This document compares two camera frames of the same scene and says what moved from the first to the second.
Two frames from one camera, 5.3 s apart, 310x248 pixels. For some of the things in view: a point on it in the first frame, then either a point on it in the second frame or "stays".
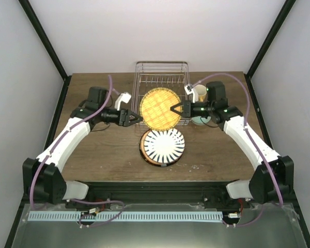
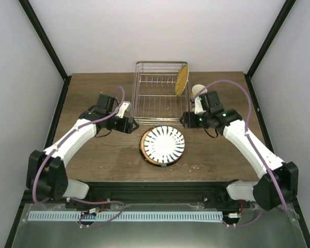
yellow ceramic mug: x=201 y=90 stays
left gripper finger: x=132 y=122 to x=136 y=125
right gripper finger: x=172 y=109 to x=181 y=119
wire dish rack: x=148 y=75 stays
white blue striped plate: x=164 y=146 stays
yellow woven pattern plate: x=155 y=108 to x=182 y=79
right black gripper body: x=188 y=109 to x=194 y=124
